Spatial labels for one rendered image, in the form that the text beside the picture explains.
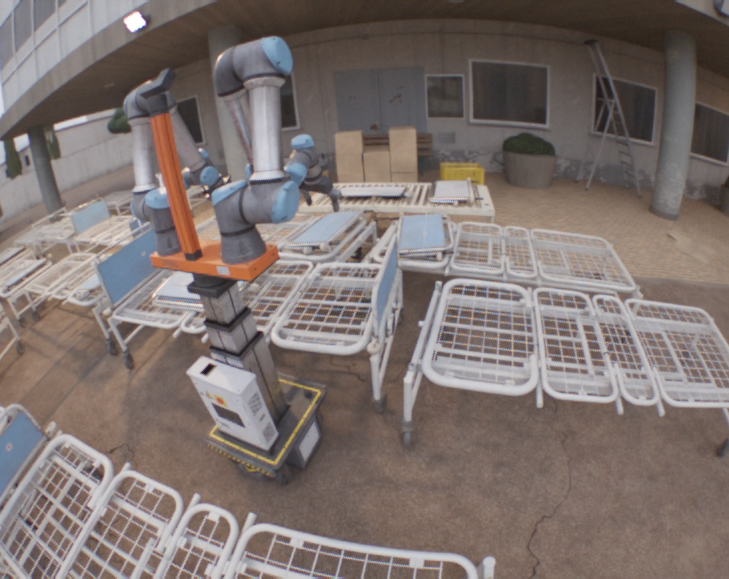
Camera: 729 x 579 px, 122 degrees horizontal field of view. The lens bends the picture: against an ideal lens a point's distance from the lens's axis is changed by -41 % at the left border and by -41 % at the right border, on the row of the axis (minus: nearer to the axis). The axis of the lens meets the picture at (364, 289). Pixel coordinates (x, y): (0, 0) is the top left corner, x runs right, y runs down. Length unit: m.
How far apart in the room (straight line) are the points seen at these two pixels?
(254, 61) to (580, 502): 2.15
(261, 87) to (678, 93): 6.34
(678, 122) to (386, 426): 6.23
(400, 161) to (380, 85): 2.71
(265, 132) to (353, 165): 4.32
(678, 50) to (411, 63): 5.10
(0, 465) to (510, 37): 8.55
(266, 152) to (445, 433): 1.59
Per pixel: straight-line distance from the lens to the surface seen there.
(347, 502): 1.73
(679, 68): 6.74
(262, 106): 0.96
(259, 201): 0.95
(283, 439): 1.63
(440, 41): 7.53
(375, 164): 5.21
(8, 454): 2.00
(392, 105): 7.46
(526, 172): 6.44
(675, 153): 6.67
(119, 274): 2.84
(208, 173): 1.39
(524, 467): 1.89
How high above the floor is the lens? 1.58
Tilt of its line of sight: 31 degrees down
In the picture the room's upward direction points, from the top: 5 degrees counter-clockwise
